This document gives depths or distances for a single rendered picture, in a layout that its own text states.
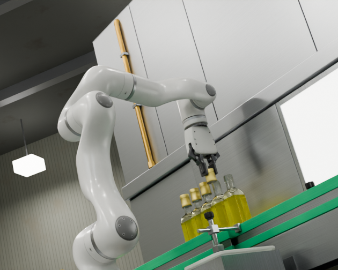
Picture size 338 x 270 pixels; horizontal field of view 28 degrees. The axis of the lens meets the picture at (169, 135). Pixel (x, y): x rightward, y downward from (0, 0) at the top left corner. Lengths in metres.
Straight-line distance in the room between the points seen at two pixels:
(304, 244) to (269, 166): 0.41
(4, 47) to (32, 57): 0.60
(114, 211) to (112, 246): 0.09
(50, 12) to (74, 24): 0.56
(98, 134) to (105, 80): 0.22
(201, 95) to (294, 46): 0.34
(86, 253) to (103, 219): 0.13
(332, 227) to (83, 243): 0.68
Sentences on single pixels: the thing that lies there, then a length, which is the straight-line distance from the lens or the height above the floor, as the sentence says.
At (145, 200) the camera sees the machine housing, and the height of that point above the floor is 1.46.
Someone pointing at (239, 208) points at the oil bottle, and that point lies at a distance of 2.16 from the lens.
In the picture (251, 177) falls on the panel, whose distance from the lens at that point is 2.31.
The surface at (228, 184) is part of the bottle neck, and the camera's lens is 2.20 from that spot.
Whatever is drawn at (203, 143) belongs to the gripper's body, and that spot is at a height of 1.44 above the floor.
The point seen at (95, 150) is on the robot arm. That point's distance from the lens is 1.94.
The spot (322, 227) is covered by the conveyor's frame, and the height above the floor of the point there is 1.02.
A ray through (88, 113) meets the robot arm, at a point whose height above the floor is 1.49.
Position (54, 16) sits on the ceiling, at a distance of 10.23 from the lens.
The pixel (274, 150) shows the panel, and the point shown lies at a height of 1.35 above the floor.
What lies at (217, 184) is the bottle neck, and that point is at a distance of 2.24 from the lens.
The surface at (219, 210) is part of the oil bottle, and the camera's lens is 2.20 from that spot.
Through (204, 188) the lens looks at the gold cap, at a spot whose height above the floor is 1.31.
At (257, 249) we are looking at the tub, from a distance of 1.85.
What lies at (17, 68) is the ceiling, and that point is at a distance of 11.42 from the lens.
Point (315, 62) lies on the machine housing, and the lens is 2.16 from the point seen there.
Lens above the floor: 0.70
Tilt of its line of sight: 21 degrees up
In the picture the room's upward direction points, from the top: 15 degrees counter-clockwise
